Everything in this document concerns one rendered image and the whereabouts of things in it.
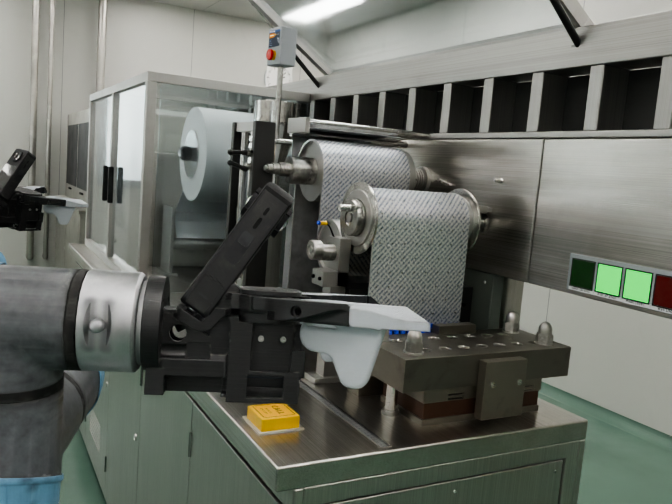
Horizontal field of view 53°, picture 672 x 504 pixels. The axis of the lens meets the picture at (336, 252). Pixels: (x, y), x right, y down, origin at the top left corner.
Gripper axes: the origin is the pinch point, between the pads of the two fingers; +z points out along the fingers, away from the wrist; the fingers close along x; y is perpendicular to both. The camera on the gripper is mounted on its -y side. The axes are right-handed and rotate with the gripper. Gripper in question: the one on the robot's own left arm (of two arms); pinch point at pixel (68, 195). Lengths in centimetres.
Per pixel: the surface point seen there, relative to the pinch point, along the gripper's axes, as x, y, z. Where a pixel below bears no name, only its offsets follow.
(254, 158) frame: 34.5, -16.6, 21.3
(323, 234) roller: 53, -3, 27
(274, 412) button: 72, 22, -10
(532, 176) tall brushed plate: 92, -25, 39
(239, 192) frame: 27.1, -7.2, 27.4
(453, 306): 84, 5, 34
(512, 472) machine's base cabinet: 108, 27, 18
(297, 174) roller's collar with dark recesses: 44, -15, 26
